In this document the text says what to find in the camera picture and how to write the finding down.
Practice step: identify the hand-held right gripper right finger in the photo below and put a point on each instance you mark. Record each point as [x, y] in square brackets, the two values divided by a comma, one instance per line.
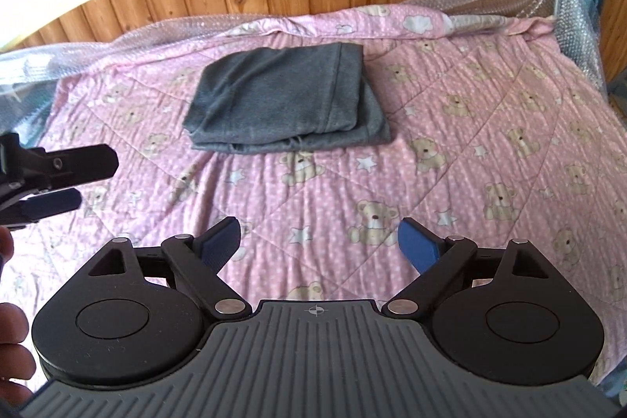
[416, 246]

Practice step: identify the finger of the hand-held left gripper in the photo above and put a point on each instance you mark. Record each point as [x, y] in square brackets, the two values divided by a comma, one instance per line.
[59, 202]
[83, 163]

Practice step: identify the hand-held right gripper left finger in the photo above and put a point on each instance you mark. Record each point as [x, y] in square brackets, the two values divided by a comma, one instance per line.
[218, 246]

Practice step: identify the pink bear print blanket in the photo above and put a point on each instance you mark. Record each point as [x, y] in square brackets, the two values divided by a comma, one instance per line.
[441, 163]

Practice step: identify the person's left hand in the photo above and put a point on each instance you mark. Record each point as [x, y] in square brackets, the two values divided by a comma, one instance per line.
[14, 349]

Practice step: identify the clear bubble wrap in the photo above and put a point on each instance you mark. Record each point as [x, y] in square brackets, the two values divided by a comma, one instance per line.
[573, 21]

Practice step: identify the grey garment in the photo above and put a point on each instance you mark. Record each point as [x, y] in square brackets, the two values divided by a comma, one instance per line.
[279, 99]

